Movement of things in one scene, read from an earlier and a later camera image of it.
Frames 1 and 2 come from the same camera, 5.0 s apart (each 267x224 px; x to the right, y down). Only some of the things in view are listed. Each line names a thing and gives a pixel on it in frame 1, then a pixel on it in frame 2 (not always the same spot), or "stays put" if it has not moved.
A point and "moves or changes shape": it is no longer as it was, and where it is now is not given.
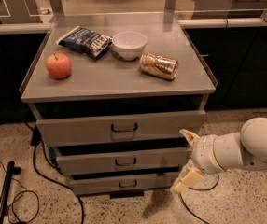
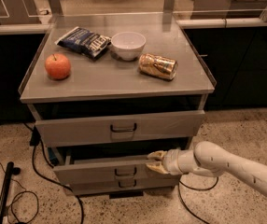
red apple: x=59 y=65 stays put
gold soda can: x=158 y=65 stays put
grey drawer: x=122 y=160 moves or changes shape
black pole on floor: x=1 y=210 stays put
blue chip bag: x=86 y=41 stays put
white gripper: x=203 y=154 → x=170 y=162
